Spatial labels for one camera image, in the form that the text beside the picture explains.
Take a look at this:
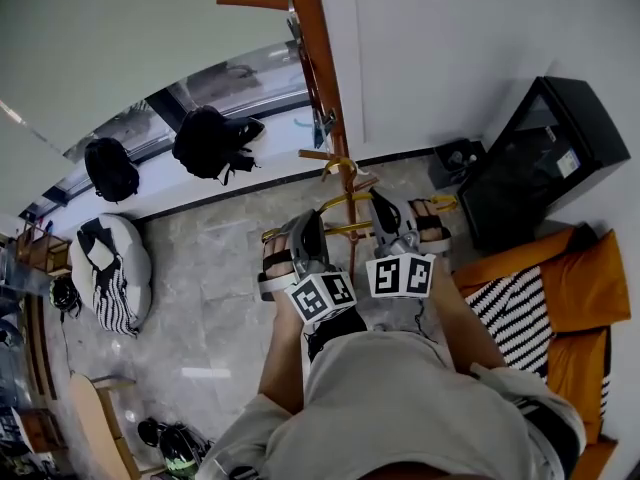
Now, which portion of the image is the person's right hand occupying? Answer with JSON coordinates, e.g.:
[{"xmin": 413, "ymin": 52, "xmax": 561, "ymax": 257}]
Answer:
[{"xmin": 408, "ymin": 198, "xmax": 449, "ymax": 244}]

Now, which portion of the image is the black white striped cloth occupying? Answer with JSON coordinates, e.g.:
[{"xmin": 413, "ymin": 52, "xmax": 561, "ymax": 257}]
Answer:
[{"xmin": 77, "ymin": 217, "xmax": 141, "ymax": 338}]

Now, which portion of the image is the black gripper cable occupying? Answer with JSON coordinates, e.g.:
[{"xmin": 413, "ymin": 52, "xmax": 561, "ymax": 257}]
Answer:
[{"xmin": 303, "ymin": 306, "xmax": 369, "ymax": 364}]

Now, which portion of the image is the person's left hand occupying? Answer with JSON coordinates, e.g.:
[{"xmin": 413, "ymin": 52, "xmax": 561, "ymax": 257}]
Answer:
[{"xmin": 260, "ymin": 232, "xmax": 296, "ymax": 282}]

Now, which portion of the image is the orange sofa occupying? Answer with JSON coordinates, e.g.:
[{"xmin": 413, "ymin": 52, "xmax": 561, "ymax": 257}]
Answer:
[{"xmin": 452, "ymin": 225, "xmax": 632, "ymax": 480}]

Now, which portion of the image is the person's left forearm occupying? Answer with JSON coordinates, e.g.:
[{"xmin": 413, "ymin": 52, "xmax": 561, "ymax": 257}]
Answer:
[{"xmin": 257, "ymin": 297, "xmax": 314, "ymax": 412}]

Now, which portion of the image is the orange square cushion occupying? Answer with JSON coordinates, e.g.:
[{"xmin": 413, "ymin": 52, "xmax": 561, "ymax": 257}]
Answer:
[{"xmin": 539, "ymin": 230, "xmax": 632, "ymax": 334}]

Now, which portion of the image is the wooden shelf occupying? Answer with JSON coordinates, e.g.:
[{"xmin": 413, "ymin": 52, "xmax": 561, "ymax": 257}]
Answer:
[{"xmin": 14, "ymin": 220, "xmax": 72, "ymax": 277}]

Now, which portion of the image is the black plastic bin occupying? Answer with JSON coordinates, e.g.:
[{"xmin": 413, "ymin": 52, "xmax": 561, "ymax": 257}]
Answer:
[{"xmin": 432, "ymin": 138, "xmax": 487, "ymax": 192}]

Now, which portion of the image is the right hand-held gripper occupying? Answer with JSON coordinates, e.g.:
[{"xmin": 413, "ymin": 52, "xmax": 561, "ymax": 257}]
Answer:
[{"xmin": 365, "ymin": 187, "xmax": 454, "ymax": 299}]

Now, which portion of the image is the black backpack with loose straps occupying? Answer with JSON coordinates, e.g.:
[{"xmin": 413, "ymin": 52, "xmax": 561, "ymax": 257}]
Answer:
[{"xmin": 172, "ymin": 105, "xmax": 266, "ymax": 187}]

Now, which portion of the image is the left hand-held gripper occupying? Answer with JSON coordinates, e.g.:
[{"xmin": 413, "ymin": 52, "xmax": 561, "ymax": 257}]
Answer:
[{"xmin": 257, "ymin": 210, "xmax": 357, "ymax": 325}]

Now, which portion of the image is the wooden stool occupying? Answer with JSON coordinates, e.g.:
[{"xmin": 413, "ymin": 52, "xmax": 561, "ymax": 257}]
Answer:
[{"xmin": 68, "ymin": 372, "xmax": 144, "ymax": 480}]

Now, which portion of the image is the person's grey shirt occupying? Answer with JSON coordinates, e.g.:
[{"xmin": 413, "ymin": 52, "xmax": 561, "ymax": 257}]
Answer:
[{"xmin": 194, "ymin": 330, "xmax": 586, "ymax": 480}]

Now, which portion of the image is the brown wooden coat rack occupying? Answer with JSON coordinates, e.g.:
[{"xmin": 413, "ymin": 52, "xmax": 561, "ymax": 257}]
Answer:
[{"xmin": 217, "ymin": 0, "xmax": 381, "ymax": 272}]

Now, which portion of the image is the person's right forearm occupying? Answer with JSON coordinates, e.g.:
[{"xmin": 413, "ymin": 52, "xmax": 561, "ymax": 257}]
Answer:
[{"xmin": 427, "ymin": 260, "xmax": 506, "ymax": 372}]

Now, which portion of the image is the white beanbag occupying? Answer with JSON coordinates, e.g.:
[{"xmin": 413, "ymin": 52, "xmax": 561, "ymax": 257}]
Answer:
[{"xmin": 68, "ymin": 212, "xmax": 154, "ymax": 339}]

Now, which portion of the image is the black rounded backpack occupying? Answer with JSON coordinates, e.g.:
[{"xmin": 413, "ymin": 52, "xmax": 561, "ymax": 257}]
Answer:
[{"xmin": 83, "ymin": 136, "xmax": 141, "ymax": 204}]

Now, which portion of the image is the gold metal hanger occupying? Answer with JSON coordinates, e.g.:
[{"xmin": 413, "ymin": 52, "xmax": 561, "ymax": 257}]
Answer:
[{"xmin": 262, "ymin": 157, "xmax": 459, "ymax": 243}]

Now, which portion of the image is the black white striped blanket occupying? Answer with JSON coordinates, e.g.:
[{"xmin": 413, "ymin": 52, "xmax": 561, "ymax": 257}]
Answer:
[{"xmin": 464, "ymin": 265, "xmax": 557, "ymax": 382}]

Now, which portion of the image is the black green helmet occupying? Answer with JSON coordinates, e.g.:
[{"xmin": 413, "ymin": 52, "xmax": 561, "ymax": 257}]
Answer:
[{"xmin": 137, "ymin": 417, "xmax": 211, "ymax": 472}]

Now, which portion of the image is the black glass-door cabinet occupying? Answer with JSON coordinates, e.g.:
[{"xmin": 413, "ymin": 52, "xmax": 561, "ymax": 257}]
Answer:
[{"xmin": 457, "ymin": 75, "xmax": 632, "ymax": 254}]

